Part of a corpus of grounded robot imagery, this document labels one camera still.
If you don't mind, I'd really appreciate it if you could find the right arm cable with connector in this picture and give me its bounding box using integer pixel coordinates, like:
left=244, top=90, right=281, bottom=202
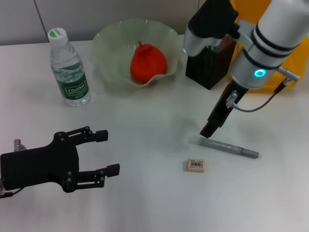
left=225, top=66, right=301, bottom=113

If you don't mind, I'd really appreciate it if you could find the grey marker pen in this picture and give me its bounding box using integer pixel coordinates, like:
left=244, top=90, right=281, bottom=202
left=189, top=136, right=260, bottom=160

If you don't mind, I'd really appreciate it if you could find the red-orange fruit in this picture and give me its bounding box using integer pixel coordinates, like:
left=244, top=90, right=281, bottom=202
left=130, top=40, right=168, bottom=84

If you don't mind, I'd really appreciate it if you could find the black right wrist camera housing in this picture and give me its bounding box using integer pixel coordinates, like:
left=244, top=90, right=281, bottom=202
left=183, top=0, right=241, bottom=57

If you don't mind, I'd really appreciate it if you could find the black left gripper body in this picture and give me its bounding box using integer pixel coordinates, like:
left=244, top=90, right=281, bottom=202
left=0, top=132, right=81, bottom=193

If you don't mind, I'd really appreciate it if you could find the yellow plastic storage bin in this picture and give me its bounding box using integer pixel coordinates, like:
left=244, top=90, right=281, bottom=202
left=229, top=0, right=309, bottom=94

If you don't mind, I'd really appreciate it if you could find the black mesh pen holder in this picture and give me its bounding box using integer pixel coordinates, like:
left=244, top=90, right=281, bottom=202
left=185, top=33, right=238, bottom=91

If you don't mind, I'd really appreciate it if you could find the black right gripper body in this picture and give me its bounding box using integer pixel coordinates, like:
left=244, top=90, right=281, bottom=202
left=207, top=80, right=250, bottom=128

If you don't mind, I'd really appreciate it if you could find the pale green glass fruit bowl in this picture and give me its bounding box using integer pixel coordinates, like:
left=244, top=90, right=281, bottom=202
left=90, top=18, right=183, bottom=90

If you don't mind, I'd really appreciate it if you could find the clear water bottle green label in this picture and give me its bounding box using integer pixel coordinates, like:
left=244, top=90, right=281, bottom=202
left=48, top=27, right=92, bottom=108

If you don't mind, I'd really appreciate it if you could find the cream eraser with barcode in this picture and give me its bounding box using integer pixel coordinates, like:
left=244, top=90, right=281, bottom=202
left=187, top=158, right=207, bottom=173

